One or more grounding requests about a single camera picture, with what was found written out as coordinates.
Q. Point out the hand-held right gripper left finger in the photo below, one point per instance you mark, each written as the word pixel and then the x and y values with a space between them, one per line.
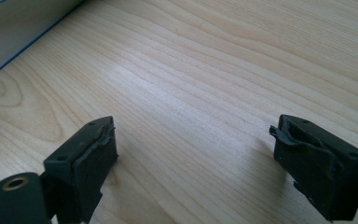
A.
pixel 84 161

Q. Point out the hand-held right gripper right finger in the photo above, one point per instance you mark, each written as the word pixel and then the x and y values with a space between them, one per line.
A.
pixel 317 168

